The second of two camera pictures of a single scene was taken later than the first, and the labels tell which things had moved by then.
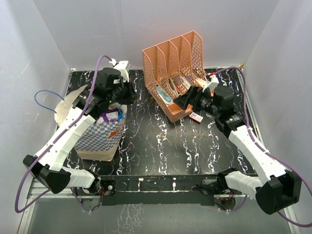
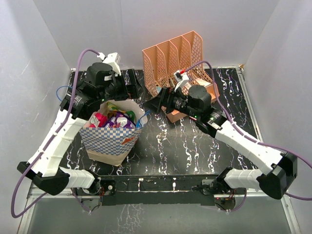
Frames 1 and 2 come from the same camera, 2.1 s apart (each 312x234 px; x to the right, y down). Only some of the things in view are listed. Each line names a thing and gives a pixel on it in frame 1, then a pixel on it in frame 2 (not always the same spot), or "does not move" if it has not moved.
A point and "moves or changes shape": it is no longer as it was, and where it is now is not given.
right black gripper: x=183 y=101 → x=165 y=99
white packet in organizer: x=202 y=82 does not move
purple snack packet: x=114 y=115 → x=120 y=120
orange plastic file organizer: x=172 y=68 does not move
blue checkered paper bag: x=101 y=141 moves or changes shape
